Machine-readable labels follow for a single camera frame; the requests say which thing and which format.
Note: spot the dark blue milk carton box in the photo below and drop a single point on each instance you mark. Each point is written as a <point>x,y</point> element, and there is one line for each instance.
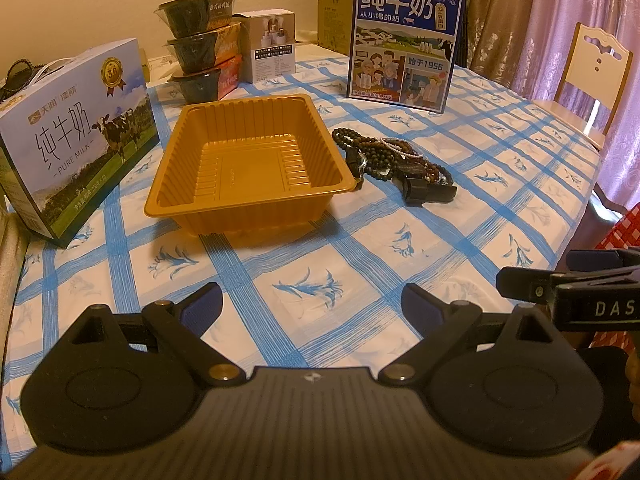
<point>402,51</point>

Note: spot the blue checked tablecloth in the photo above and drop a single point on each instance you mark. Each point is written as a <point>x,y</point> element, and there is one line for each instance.
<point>324,293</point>

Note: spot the top black instant noodle bowl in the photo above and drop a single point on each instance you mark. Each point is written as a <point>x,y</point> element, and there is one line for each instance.
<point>187,18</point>

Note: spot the light blue milk carton box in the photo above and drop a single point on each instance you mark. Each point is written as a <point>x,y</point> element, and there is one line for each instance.
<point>68,138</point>

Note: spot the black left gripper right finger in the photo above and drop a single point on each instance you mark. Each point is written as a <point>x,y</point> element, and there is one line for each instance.
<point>508,383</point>

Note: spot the black instant noodle bowl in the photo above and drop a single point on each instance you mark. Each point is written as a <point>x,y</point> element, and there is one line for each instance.
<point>209,85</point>
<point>187,18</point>
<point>206,50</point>

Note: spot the orange plastic tray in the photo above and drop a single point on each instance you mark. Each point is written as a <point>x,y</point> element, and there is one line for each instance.
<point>248,164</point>

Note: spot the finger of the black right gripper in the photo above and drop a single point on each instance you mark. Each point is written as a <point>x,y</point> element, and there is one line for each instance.
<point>592,260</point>
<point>524,284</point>

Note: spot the small white product box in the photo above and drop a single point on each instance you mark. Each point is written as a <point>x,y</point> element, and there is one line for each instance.
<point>267,43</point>

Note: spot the bottom black instant noodle bowl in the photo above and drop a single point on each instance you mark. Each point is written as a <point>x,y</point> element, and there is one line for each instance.
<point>209,85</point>

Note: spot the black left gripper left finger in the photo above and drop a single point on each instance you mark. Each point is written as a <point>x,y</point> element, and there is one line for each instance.
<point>115,382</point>

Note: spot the middle black instant noodle bowl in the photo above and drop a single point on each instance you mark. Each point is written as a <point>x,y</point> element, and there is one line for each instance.
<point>206,50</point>

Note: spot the cream wooden chair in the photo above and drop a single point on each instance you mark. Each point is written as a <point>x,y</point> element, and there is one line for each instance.
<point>598,65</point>

